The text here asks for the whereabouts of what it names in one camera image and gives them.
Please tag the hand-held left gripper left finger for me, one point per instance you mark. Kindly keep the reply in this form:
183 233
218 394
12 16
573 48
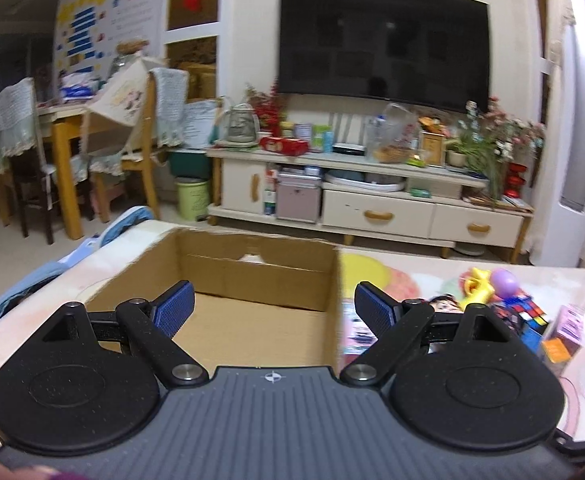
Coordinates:
175 307

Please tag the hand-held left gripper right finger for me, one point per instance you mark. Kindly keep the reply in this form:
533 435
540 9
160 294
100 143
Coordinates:
372 307

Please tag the brown cardboard box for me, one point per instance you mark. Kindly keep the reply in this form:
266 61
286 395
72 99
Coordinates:
252 320

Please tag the multicoloured puzzle cube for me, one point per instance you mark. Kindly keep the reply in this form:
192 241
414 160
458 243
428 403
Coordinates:
532 317

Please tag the orange block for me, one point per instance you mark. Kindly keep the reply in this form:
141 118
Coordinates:
556 350

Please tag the pink card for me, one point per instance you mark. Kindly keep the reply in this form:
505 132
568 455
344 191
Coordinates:
570 325

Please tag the cream television cabinet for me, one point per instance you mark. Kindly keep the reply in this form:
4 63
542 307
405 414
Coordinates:
372 215

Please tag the yellow plastic toy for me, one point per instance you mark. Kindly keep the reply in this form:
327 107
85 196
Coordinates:
476 282

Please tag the green trash bin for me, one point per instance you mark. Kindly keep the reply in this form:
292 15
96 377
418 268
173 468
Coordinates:
192 200

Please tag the small green box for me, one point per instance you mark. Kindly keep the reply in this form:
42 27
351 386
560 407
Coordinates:
420 193

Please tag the oval grey basin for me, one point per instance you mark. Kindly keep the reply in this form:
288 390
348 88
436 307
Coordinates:
362 180

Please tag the pink storage box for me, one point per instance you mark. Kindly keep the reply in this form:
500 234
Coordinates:
298 200

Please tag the purple ball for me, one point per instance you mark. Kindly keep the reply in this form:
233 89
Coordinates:
505 282

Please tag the dark green bin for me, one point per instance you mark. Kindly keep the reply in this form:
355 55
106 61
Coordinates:
190 162

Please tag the light wooden chair with cover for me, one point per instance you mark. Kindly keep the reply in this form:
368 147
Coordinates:
142 160

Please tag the blue cloth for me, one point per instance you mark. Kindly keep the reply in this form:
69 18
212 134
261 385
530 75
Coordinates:
22 290

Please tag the small wooden box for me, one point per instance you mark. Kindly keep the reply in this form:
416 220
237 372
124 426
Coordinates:
432 149

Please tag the clear plastic snack bag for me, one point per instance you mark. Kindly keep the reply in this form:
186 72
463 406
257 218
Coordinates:
392 135

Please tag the green carton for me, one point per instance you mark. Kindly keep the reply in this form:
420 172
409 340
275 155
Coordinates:
322 139

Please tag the red flat box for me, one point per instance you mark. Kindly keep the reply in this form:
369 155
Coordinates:
283 146

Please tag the white paper sheet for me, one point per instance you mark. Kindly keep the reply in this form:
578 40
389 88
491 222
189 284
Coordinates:
200 122

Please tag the small blue box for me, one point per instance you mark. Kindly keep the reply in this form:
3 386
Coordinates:
303 131

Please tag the red candle holder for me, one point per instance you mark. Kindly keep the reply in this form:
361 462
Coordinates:
515 180

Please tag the glass kettle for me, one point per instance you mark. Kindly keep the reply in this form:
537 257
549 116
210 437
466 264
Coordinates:
240 125

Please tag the wooden dining table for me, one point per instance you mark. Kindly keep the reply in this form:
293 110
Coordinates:
65 125

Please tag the printed beige cloth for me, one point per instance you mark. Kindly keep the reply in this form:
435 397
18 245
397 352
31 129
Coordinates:
120 92

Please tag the red berry branches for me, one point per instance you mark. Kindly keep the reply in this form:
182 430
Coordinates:
267 105

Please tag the pink artificial flowers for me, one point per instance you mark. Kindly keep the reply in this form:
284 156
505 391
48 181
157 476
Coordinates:
515 127

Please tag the blue packet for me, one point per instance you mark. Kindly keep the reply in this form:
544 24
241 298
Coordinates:
77 89

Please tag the glass jar with cork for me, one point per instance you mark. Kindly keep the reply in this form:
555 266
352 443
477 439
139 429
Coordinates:
125 60

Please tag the dark chair with green cover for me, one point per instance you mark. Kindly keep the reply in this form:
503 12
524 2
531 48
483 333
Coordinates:
7 115

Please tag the black flat television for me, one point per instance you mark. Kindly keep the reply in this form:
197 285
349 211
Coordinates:
382 45

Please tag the white standing air conditioner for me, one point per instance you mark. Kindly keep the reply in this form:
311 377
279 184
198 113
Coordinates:
580 125

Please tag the wall poster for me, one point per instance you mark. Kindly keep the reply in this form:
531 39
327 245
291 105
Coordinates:
117 10

